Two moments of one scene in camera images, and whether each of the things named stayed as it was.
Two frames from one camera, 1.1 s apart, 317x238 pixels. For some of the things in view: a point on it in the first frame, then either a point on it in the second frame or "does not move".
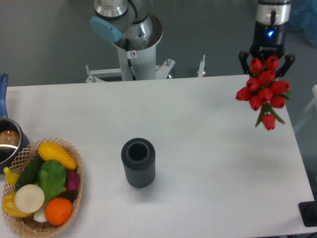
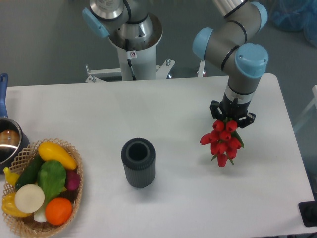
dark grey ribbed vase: x=138 y=156 does not move
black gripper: x=273 y=17 to x=233 y=108
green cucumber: x=29 y=175 does not move
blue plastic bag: x=303 y=17 does not move
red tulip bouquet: x=263 y=92 to x=224 y=141
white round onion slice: x=29 y=198 does not move
